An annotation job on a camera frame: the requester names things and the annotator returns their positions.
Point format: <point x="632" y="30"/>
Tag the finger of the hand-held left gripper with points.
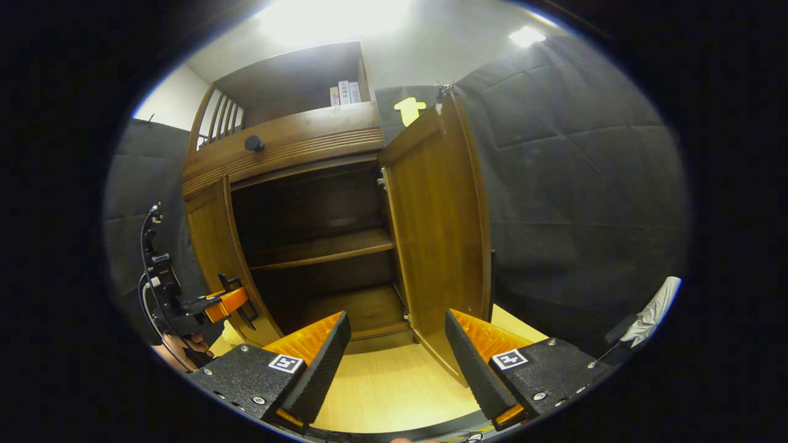
<point x="229" y="282"/>
<point x="226" y="304"/>

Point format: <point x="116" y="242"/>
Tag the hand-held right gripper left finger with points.
<point x="323" y="369"/>

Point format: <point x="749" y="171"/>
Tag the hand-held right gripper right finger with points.
<point x="471" y="369"/>

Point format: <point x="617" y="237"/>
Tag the wooden shoe cabinet door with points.
<point x="440" y="234"/>
<point x="212" y="240"/>

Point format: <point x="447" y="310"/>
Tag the wooden double-door shoe cabinet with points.
<point x="295" y="141"/>

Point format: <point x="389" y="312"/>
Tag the wooden cabinet inner shelf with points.
<point x="326" y="246"/>

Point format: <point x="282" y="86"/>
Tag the wooden cabinet drawer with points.
<point x="308" y="138"/>

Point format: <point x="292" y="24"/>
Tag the black round drawer knob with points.
<point x="254" y="143"/>

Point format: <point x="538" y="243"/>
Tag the white cloth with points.
<point x="655" y="307"/>

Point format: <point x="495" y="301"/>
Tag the brown book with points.
<point x="334" y="96"/>

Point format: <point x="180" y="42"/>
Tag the white book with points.
<point x="354" y="92"/>
<point x="343" y="93"/>

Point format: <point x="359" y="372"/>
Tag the metal backdrop clip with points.
<point x="444" y="87"/>

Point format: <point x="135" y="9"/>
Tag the large ceiling light panel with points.
<point x="332" y="18"/>

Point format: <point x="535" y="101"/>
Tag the small ceiling light panel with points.
<point x="526" y="35"/>

